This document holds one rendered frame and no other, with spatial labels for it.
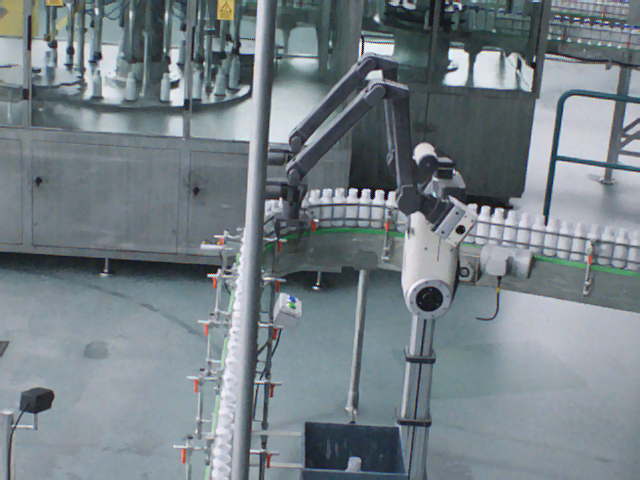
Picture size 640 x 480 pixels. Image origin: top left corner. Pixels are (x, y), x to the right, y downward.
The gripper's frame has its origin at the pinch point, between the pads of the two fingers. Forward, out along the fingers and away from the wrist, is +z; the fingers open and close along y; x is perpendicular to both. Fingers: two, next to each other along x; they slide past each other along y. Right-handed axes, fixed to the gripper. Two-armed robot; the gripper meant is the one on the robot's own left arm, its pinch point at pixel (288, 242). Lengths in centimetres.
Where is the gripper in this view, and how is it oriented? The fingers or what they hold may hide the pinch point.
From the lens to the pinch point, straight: 430.5
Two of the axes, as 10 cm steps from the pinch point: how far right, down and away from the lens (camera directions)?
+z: -1.0, 9.4, 3.3
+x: -0.1, -3.3, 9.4
